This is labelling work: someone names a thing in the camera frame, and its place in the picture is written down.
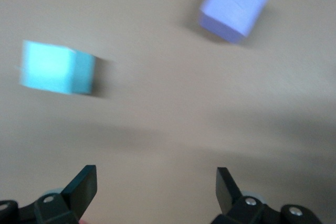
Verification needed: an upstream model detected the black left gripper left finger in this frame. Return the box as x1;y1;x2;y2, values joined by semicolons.
0;165;98;224

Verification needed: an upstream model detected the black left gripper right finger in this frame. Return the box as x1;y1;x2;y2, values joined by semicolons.
211;167;322;224

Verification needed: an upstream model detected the cyan foam block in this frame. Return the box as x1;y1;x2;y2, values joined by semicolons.
19;39;97;95

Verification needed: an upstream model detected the purple foam block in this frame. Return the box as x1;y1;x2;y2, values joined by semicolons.
198;0;273;44

